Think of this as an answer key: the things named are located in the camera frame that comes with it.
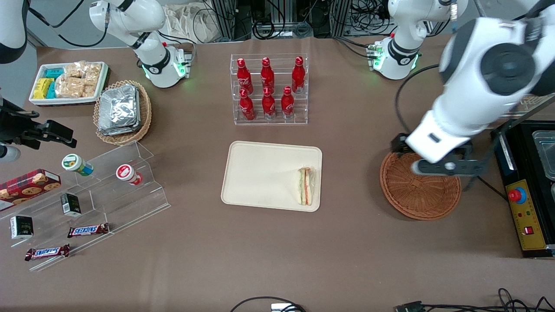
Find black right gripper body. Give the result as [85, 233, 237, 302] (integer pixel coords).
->
[0, 99, 42, 146]

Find triangle sandwich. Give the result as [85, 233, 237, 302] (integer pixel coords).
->
[297, 167, 315, 206]

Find round brown wicker basket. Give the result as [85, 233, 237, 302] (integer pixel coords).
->
[380, 149, 462, 221]

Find white rectangular snack tray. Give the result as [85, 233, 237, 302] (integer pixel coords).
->
[29, 62, 109, 107]

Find oval tan wicker basket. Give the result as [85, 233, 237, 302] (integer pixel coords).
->
[93, 80, 152, 146]

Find cream plastic serving tray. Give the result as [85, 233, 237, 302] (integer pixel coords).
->
[221, 141, 323, 212]

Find green lid yogurt cup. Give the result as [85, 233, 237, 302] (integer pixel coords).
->
[62, 154, 94, 176]

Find yellow snack packet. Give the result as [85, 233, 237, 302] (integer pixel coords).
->
[33, 78, 55, 100]

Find red plaid cookie box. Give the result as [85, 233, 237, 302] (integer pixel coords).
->
[0, 169, 62, 211]

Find silver foil pouch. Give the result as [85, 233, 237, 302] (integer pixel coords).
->
[100, 123, 142, 137]
[98, 84, 139, 130]

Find small dark green box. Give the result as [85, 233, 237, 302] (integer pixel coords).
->
[10, 215, 34, 240]
[60, 193, 82, 217]

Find red lid yogurt cup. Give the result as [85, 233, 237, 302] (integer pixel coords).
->
[116, 164, 143, 186]

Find clear acrylic step display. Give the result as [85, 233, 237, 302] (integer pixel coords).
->
[0, 141, 171, 272]

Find brown snickers bar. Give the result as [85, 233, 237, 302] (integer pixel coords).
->
[25, 244, 70, 261]
[67, 223, 110, 238]

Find clear plastic container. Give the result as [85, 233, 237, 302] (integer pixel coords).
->
[532, 130, 555, 181]

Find red cola bottle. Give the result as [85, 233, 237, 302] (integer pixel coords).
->
[281, 86, 295, 120]
[291, 56, 306, 94]
[262, 87, 276, 120]
[236, 58, 253, 94]
[261, 57, 275, 92]
[239, 89, 256, 121]

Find black yellow control box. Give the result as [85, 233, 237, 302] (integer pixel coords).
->
[490, 121, 555, 259]

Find clear acrylic bottle rack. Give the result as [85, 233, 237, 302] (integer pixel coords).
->
[230, 54, 309, 126]

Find white cloth bags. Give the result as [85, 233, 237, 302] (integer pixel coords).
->
[165, 4, 222, 44]

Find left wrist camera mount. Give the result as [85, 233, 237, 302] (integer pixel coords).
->
[428, 147, 483, 177]

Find black power cable with plug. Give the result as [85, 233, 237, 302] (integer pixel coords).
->
[473, 175, 509, 201]

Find white wire rack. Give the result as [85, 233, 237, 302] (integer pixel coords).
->
[503, 93, 555, 124]

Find black tangled cable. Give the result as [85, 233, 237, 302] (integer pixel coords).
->
[423, 288, 555, 312]

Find black aluminium rack frame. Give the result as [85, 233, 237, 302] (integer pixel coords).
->
[210, 0, 354, 40]

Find black looped cable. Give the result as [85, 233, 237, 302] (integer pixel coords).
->
[230, 296, 307, 312]

